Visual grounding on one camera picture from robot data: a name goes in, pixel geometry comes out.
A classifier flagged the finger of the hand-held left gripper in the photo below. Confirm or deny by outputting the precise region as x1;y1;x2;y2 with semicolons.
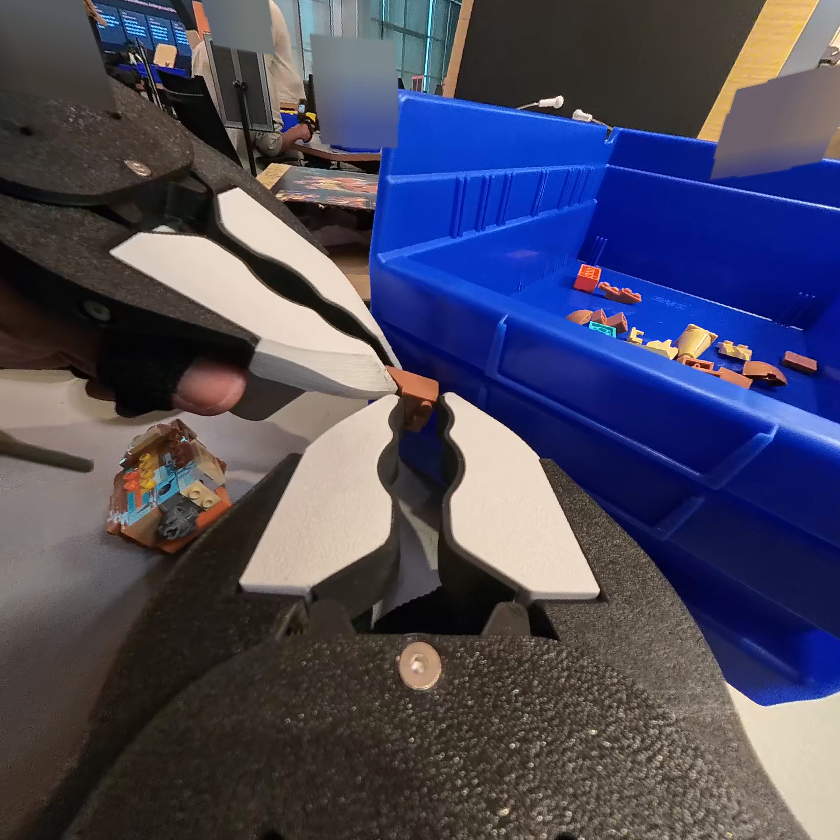
213;187;401;368
109;227;399;400

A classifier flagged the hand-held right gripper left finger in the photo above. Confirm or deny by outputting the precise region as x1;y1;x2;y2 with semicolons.
241;394;401;601

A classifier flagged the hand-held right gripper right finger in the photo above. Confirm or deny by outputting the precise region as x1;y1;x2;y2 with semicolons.
440;392;602;602

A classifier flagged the brown toy brick model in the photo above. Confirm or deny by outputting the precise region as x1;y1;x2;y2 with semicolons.
105;418;233;555

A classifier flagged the small brown toy brick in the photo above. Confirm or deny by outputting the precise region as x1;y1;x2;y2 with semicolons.
390;368;443;434

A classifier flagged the stack of blue plastic bins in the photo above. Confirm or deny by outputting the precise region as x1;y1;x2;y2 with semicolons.
371;90;840;707

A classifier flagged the pile of small toy bricks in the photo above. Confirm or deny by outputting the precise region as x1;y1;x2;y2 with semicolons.
565;263;821;392

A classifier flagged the person's left hand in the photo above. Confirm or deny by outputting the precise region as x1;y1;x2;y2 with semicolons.
0;276;250;421

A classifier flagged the printed cardboard box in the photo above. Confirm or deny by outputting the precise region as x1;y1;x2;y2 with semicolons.
256;161;382;224

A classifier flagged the black office chair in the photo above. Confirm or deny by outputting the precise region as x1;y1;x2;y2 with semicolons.
151;73;244;165

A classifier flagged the black board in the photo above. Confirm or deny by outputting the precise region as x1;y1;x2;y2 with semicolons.
444;0;821;143

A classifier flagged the white cable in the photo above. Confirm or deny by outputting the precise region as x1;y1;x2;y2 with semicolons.
516;95;615;130

